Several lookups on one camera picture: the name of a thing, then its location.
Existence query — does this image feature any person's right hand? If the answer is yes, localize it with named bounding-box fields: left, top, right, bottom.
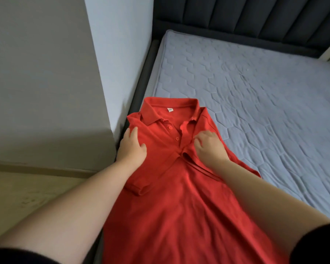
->
left=194, top=130, right=231, bottom=169

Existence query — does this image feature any dark grey upholstered headboard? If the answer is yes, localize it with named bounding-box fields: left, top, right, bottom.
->
left=152, top=0, right=330, bottom=58

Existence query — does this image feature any person's right forearm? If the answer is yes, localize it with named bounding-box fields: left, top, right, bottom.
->
left=212, top=159, right=330, bottom=255

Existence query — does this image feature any person's left forearm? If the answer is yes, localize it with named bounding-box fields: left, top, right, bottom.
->
left=0, top=161, right=135, bottom=259

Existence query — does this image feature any red polo shirt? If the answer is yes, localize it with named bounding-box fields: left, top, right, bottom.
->
left=102, top=96, right=291, bottom=264

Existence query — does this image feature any person's left hand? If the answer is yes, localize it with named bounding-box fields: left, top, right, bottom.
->
left=116, top=126, right=148, bottom=173

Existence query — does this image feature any grey quilted bed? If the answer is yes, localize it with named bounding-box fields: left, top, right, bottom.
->
left=85, top=29, right=330, bottom=264

